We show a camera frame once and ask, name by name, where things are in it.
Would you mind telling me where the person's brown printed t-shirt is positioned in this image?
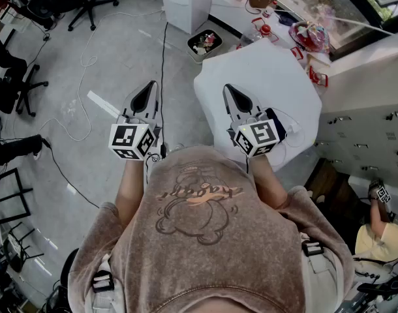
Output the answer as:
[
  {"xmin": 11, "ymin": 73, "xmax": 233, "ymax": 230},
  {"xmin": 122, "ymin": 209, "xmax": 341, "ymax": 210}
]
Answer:
[{"xmin": 67, "ymin": 145, "xmax": 355, "ymax": 313}]

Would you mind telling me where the person's right forearm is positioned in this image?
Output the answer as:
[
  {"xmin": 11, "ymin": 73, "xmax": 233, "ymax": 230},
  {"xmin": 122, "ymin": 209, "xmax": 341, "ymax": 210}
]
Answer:
[{"xmin": 249, "ymin": 155, "xmax": 290, "ymax": 211}]

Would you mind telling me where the dark blue cloth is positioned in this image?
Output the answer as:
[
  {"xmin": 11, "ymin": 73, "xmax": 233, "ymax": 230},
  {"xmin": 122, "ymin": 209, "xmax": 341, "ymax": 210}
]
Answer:
[{"xmin": 274, "ymin": 10, "xmax": 299, "ymax": 25}]

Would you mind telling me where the white trash bin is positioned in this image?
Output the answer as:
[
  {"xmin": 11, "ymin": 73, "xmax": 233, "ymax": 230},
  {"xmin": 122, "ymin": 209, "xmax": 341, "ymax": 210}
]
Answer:
[{"xmin": 187, "ymin": 28, "xmax": 223, "ymax": 65}]

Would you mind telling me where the white floor cable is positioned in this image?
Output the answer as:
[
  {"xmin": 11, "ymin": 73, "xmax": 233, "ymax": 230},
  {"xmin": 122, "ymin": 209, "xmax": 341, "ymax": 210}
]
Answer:
[{"xmin": 38, "ymin": 7, "xmax": 167, "ymax": 143}]

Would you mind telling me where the thin black power cable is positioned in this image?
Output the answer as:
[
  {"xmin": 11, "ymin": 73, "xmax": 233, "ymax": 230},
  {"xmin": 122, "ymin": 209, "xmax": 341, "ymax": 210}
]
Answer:
[{"xmin": 38, "ymin": 137, "xmax": 100, "ymax": 209}]

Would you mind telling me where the black power bank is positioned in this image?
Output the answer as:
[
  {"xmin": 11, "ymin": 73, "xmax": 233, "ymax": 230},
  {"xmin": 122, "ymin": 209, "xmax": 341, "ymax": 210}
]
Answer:
[{"xmin": 263, "ymin": 108, "xmax": 287, "ymax": 140}]

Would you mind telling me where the white octagonal table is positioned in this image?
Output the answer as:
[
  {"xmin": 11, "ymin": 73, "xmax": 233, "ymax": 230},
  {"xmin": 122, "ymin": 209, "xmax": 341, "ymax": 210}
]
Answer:
[{"xmin": 194, "ymin": 37, "xmax": 323, "ymax": 175}]

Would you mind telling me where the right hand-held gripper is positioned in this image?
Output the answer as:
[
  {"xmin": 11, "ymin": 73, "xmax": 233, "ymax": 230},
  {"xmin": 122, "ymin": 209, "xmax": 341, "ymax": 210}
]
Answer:
[{"xmin": 222, "ymin": 83, "xmax": 281, "ymax": 158}]

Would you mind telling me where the white window pole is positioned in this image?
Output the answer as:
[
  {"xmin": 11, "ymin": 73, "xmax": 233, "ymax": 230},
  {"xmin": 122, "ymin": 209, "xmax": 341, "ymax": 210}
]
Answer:
[{"xmin": 331, "ymin": 15, "xmax": 397, "ymax": 36}]

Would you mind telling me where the person's left forearm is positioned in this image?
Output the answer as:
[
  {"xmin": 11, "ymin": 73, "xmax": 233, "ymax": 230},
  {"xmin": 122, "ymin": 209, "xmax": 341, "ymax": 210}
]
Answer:
[{"xmin": 115, "ymin": 157, "xmax": 145, "ymax": 230}]

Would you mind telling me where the white strap black buckle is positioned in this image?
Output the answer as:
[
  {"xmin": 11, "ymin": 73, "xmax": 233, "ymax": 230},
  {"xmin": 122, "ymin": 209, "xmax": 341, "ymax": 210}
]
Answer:
[
  {"xmin": 301, "ymin": 239, "xmax": 324, "ymax": 258},
  {"xmin": 92, "ymin": 270, "xmax": 115, "ymax": 294}
]

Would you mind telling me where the white charger with cable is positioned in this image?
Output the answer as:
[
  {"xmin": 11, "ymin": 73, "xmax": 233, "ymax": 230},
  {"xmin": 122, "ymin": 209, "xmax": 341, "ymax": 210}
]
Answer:
[{"xmin": 283, "ymin": 121, "xmax": 307, "ymax": 149}]

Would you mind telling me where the white water dispenser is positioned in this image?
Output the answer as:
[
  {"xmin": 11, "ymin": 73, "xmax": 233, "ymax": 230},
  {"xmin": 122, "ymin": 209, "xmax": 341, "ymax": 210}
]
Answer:
[{"xmin": 161, "ymin": 0, "xmax": 215, "ymax": 35}]

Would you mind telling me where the black metal frame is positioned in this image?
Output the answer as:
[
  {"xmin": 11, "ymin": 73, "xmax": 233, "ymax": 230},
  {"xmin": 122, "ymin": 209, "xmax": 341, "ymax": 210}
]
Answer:
[{"xmin": 0, "ymin": 168, "xmax": 34, "ymax": 225}]

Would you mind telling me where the small red-capped bottle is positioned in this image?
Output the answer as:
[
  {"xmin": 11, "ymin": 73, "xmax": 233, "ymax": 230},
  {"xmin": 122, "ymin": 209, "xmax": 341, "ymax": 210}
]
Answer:
[{"xmin": 262, "ymin": 1, "xmax": 279, "ymax": 19}]

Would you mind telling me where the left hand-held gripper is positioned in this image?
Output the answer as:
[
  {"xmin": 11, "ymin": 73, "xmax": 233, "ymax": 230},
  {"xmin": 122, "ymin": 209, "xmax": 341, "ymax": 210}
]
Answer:
[{"xmin": 108, "ymin": 80, "xmax": 163, "ymax": 161}]

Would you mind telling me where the pile of clear empty jugs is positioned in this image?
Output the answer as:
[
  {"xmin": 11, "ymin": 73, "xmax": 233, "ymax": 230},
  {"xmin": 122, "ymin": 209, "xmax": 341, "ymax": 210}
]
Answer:
[{"xmin": 239, "ymin": 16, "xmax": 330, "ymax": 87}]

